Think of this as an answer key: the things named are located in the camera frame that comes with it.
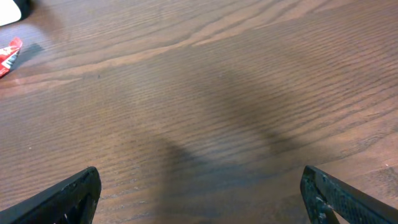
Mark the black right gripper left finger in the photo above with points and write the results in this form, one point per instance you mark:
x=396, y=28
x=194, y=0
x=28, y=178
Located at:
x=73, y=200

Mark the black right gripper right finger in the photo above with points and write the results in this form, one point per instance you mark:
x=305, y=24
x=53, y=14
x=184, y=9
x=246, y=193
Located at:
x=326, y=196

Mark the red snack stick packet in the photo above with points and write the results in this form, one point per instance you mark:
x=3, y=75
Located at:
x=9, y=55

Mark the white barcode scanner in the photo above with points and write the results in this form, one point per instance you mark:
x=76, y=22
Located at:
x=12, y=11

